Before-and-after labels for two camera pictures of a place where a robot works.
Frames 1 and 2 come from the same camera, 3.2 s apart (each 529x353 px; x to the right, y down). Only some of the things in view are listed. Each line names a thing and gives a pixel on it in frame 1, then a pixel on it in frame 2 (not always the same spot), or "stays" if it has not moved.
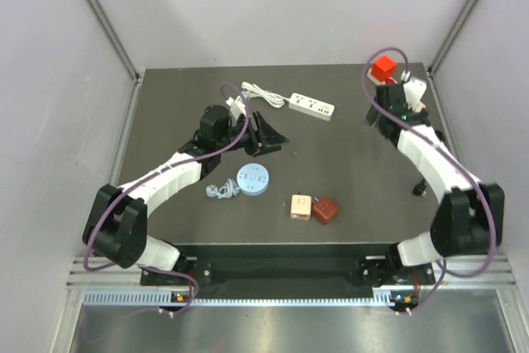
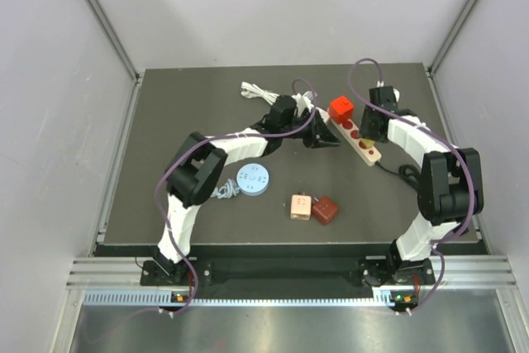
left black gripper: x=265 y=139 to x=321 y=132
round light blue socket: x=252 y=178 stays
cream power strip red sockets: x=420 y=106 to x=350 y=131
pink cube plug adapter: x=301 y=207 stays
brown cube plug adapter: x=324 y=209 stays
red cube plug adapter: x=383 y=69 to x=340 y=109
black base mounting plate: x=376 y=273 stays
